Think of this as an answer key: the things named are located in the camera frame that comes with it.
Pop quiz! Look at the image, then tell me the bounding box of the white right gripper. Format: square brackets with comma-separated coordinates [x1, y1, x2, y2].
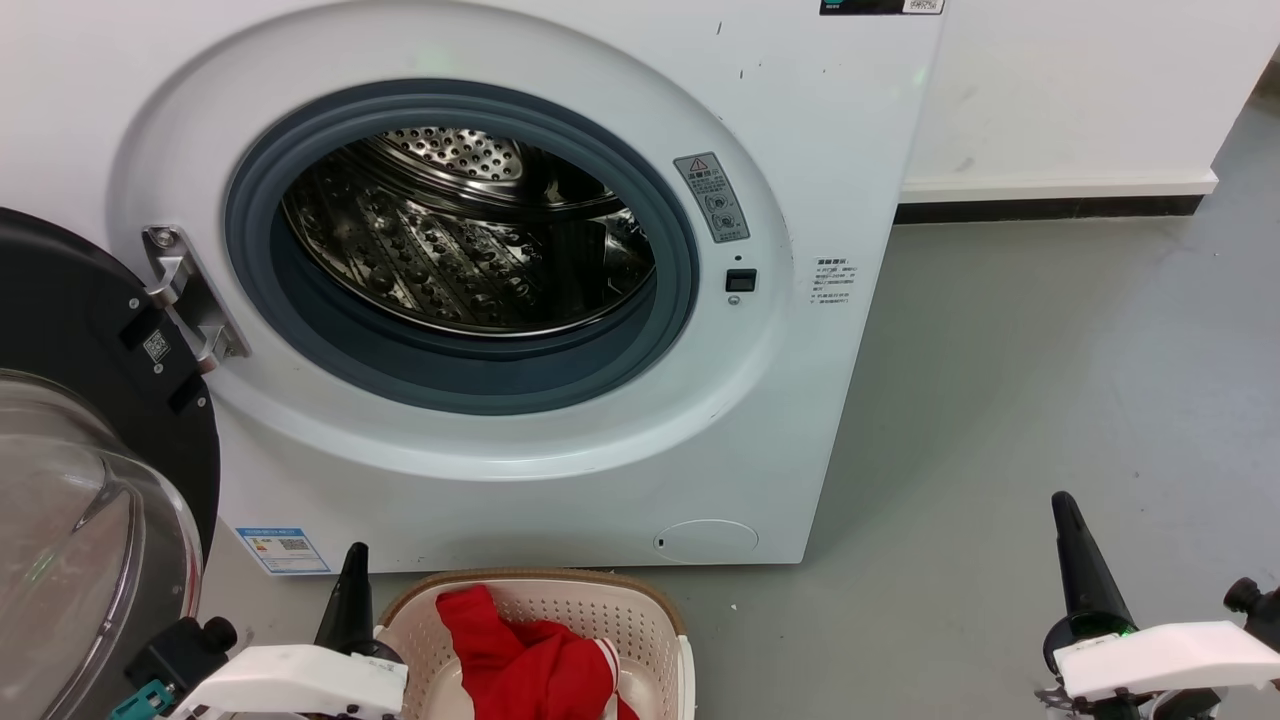
[1035, 491, 1280, 720]

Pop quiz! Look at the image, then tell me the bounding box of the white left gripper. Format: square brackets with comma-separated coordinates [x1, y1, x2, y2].
[170, 543, 409, 720]

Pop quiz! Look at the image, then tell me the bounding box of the red garment with grey patch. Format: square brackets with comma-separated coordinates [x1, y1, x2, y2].
[436, 586, 641, 720]

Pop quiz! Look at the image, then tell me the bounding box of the cream perforated laundry basket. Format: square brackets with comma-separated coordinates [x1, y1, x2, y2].
[375, 569, 698, 720]

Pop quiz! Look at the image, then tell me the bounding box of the stainless steel washing machine drum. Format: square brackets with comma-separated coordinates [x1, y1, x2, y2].
[281, 126, 658, 338]

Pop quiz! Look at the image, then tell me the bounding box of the black washer door with glass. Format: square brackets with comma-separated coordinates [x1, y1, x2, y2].
[0, 207, 223, 720]

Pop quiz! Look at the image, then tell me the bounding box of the blue energy label sticker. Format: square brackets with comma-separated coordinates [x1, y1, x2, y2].
[235, 526, 332, 576]

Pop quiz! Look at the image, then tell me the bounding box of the grey rubber door gasket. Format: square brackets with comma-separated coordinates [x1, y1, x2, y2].
[224, 78, 699, 416]

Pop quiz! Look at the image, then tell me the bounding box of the white front-load washing machine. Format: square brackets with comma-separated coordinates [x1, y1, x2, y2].
[0, 0, 946, 575]

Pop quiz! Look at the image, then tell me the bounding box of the metal door hinge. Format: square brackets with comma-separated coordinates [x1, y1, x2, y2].
[142, 225, 251, 376]

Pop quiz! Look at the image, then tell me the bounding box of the black baseboard strip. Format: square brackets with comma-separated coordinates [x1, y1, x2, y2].
[895, 195, 1206, 224]

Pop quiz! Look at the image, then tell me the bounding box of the round white filter cover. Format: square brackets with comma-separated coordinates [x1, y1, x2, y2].
[654, 519, 759, 563]

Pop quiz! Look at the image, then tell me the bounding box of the grey warning sticker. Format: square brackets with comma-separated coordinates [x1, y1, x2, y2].
[673, 152, 751, 244]

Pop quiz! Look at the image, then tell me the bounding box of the teal cable connector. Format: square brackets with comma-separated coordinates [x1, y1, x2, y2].
[110, 680, 176, 720]

